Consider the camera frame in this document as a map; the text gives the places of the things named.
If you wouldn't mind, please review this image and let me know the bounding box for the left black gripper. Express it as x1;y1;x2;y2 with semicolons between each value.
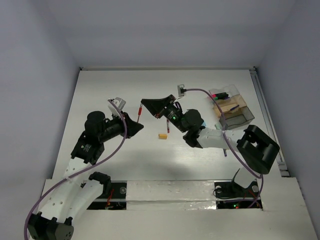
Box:
98;109;143;142

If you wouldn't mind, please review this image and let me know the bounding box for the red pen with clip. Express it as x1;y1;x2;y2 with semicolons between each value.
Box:
166;119;170;134

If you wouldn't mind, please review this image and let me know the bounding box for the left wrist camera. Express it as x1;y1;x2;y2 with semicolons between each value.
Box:
108;97;126;115

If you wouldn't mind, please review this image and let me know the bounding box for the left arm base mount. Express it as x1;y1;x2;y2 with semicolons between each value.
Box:
87;181;127;210

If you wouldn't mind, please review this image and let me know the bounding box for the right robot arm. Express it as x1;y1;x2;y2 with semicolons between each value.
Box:
140;95;280;196

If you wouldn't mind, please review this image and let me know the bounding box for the clear organizer container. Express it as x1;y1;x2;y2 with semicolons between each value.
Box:
209;84;255;130

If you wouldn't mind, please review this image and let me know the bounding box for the red gel pen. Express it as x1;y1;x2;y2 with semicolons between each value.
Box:
137;103;143;123

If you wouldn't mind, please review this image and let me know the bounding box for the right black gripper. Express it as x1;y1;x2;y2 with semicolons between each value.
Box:
140;95;188;134

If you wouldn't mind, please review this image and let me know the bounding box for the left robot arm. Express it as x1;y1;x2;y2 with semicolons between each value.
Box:
24;110;144;240

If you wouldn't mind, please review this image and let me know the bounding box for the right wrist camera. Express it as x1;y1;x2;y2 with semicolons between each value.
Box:
177;84;187;98

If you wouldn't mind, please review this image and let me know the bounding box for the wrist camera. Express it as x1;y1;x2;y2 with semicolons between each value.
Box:
108;97;126;115
177;84;187;98

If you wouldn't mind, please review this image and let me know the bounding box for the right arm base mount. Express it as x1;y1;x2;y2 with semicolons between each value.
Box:
212;169;263;210

